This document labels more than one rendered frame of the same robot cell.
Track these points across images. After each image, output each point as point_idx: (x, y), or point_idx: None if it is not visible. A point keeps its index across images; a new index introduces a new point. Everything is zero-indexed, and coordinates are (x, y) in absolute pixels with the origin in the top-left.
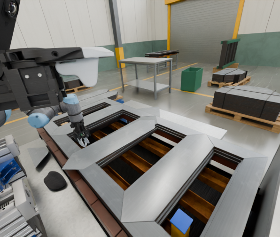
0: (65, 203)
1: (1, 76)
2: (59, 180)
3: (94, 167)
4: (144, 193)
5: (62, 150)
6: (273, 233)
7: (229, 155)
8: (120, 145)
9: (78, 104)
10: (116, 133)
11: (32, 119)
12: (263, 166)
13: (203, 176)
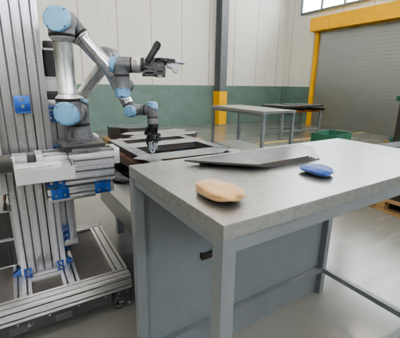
0: (128, 188)
1: (151, 64)
2: (124, 178)
3: (159, 160)
4: None
5: (131, 153)
6: (245, 150)
7: None
8: (184, 155)
9: (157, 109)
10: (183, 151)
11: (127, 108)
12: None
13: None
